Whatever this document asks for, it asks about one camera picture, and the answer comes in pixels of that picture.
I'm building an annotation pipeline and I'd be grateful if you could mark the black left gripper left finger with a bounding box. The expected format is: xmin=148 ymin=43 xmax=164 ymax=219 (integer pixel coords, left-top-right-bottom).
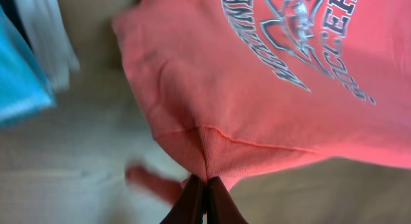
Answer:
xmin=161 ymin=175 xmax=204 ymax=224

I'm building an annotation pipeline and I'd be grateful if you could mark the beige folded garment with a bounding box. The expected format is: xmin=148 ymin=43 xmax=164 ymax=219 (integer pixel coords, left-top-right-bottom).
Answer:
xmin=14 ymin=0 xmax=80 ymax=92

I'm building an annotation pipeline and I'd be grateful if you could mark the red printed t-shirt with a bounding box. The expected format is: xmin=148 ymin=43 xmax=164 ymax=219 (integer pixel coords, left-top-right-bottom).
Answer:
xmin=112 ymin=0 xmax=410 ymax=189

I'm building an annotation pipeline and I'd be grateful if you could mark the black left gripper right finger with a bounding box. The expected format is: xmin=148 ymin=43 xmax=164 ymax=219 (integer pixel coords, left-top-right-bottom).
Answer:
xmin=206 ymin=177 xmax=248 ymax=224

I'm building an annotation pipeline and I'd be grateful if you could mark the light blue folded t-shirt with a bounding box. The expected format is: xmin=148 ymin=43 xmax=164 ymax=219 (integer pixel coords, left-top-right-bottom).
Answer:
xmin=1 ymin=10 xmax=55 ymax=127

